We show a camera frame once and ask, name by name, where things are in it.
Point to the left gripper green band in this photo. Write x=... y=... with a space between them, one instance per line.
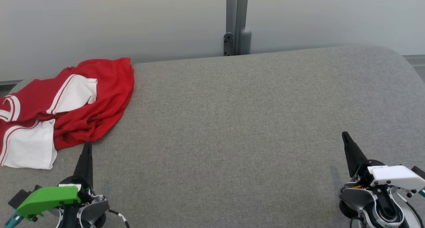
x=49 y=198

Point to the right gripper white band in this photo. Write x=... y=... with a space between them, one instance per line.
x=395 y=175

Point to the red shorts white stripe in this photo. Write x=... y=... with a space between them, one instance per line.
x=108 y=98

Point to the red jersey number 23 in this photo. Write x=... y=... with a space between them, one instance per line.
x=73 y=95

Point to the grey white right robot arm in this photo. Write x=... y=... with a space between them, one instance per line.
x=355 y=198

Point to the grey fabric sofa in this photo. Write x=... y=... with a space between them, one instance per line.
x=249 y=128

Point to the grey round-topped cylinder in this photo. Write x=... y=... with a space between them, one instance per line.
x=245 y=42

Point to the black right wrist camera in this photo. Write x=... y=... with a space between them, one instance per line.
x=419 y=172

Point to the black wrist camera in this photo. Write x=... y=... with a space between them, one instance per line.
x=419 y=172
x=20 y=198

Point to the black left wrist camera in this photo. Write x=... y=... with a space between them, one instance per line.
x=20 y=198

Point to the grey metal wall rail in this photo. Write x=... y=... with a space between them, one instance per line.
x=10 y=82
x=415 y=59

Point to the dark grey hinge bracket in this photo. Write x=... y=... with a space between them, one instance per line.
x=228 y=43

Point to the grey metal wall post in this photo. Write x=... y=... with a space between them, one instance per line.
x=236 y=9

